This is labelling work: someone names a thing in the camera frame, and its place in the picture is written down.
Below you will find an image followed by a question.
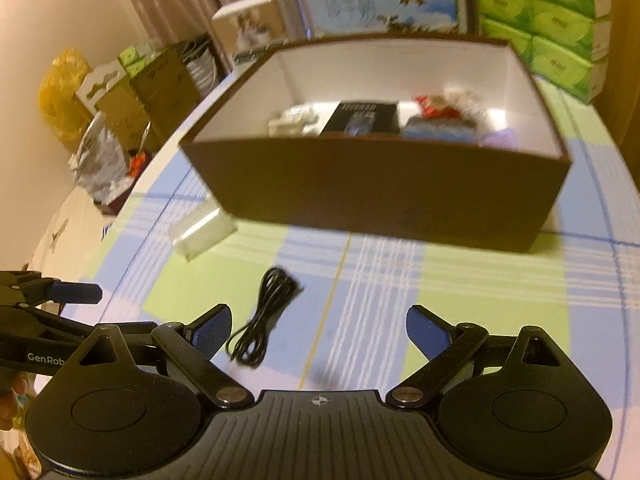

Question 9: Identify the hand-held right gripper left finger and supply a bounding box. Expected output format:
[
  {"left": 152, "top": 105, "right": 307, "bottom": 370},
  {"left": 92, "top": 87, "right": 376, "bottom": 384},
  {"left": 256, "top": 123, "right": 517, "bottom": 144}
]
[{"left": 65, "top": 303, "right": 246, "bottom": 409}]

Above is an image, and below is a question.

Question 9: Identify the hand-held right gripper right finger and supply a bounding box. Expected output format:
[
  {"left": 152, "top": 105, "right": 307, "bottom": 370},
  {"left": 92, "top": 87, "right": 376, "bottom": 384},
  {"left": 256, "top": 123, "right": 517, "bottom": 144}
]
[{"left": 386, "top": 304, "right": 564, "bottom": 409}]

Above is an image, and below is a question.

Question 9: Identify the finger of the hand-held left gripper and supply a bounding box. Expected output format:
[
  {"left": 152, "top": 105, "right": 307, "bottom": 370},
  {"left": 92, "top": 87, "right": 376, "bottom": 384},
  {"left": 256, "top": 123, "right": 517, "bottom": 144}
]
[
  {"left": 0, "top": 270, "right": 104, "bottom": 307},
  {"left": 0, "top": 305, "right": 157, "bottom": 347}
]

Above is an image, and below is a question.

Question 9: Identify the black cable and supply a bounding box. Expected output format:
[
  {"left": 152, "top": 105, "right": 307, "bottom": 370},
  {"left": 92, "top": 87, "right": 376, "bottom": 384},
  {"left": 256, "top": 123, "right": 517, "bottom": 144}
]
[{"left": 226, "top": 266, "right": 306, "bottom": 368}]

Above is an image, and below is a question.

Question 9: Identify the clear plastic container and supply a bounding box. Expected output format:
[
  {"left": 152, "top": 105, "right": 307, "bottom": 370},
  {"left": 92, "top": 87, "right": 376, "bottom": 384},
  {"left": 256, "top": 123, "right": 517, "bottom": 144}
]
[{"left": 168, "top": 204, "right": 239, "bottom": 262}]

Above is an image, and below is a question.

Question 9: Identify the brown cardboard box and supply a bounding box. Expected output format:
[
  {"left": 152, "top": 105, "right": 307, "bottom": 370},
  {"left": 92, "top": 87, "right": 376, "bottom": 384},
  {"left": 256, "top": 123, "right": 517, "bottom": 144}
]
[{"left": 178, "top": 35, "right": 572, "bottom": 254}]

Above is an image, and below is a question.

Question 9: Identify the blue floss pick box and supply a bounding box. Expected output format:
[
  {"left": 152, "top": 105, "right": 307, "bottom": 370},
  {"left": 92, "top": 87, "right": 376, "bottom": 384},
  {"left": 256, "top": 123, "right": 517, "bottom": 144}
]
[{"left": 401, "top": 116, "right": 482, "bottom": 142}]

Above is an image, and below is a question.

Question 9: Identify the purple case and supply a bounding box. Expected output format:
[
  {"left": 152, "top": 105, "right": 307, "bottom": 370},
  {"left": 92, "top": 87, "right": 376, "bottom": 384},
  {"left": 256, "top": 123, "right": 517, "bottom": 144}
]
[{"left": 479, "top": 126, "right": 519, "bottom": 152}]

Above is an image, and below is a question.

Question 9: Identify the white plastic clip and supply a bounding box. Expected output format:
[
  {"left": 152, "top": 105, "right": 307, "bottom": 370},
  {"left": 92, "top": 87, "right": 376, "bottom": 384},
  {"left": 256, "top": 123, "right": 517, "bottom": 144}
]
[{"left": 266, "top": 106, "right": 322, "bottom": 137}]

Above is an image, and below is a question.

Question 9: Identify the red snack packet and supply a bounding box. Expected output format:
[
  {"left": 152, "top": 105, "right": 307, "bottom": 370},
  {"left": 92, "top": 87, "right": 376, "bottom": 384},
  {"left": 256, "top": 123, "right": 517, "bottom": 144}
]
[{"left": 414, "top": 94, "right": 463, "bottom": 119}]

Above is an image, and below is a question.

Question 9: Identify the bag of cotton swabs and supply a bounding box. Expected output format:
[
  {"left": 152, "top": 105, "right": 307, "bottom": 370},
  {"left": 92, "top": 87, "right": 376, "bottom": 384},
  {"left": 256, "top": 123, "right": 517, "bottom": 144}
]
[{"left": 442, "top": 86, "right": 489, "bottom": 112}]

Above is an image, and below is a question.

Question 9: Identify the person's left hand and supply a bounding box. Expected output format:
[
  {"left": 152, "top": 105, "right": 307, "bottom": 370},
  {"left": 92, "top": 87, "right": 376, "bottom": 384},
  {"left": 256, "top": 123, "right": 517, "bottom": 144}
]
[{"left": 0, "top": 374, "right": 32, "bottom": 432}]

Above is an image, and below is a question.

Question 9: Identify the dark red tissue box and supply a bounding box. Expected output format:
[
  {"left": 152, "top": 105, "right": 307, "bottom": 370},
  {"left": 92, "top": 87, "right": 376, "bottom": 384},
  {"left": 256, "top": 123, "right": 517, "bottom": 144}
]
[{"left": 99, "top": 180, "right": 147, "bottom": 217}]

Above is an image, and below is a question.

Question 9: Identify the silver foil bag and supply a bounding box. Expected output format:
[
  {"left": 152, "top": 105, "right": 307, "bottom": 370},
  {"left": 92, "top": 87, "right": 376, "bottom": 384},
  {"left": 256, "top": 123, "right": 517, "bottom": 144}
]
[{"left": 69, "top": 111, "right": 137, "bottom": 202}]

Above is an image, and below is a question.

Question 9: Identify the orange small item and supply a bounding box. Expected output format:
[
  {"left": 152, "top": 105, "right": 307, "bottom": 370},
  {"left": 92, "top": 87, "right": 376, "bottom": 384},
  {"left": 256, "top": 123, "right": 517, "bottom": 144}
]
[{"left": 126, "top": 152, "right": 149, "bottom": 179}]

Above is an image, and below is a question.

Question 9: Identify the yellow plastic bag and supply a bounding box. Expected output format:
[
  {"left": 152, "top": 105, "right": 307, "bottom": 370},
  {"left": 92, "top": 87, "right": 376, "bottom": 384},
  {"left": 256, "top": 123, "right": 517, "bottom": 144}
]
[{"left": 38, "top": 48, "right": 97, "bottom": 154}]

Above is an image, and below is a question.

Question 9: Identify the brown shipping carton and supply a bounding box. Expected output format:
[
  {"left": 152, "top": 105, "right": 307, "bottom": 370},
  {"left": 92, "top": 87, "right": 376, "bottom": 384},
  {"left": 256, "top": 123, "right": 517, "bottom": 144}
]
[{"left": 76, "top": 45, "right": 202, "bottom": 147}]

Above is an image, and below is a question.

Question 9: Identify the black razor box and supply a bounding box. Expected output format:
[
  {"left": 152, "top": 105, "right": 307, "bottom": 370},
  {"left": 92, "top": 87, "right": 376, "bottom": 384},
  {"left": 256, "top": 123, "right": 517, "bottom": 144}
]
[{"left": 319, "top": 101, "right": 401, "bottom": 137}]

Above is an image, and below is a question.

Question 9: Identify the stack of white bowls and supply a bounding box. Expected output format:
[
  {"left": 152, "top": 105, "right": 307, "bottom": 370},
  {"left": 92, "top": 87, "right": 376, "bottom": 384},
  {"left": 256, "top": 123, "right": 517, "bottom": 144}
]
[{"left": 181, "top": 35, "right": 222, "bottom": 97}]

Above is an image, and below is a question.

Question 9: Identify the flat printed box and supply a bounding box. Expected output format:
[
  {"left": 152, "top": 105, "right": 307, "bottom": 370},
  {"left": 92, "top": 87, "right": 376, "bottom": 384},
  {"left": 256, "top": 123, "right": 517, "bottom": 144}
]
[{"left": 231, "top": 40, "right": 302, "bottom": 69}]

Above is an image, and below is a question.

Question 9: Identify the white printed box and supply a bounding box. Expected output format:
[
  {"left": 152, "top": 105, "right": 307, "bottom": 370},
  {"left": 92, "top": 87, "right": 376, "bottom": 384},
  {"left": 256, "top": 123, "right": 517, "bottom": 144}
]
[{"left": 210, "top": 0, "right": 289, "bottom": 54}]

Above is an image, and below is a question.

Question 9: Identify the stack of green tissue packs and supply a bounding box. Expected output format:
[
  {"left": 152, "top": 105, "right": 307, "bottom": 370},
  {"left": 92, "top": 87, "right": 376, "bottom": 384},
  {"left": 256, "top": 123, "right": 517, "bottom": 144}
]
[{"left": 469, "top": 0, "right": 614, "bottom": 107}]

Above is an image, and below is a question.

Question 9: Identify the light blue milk carton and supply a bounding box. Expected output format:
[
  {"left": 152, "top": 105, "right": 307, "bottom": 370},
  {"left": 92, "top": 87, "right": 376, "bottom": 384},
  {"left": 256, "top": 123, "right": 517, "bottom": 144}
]
[{"left": 299, "top": 0, "right": 464, "bottom": 39}]

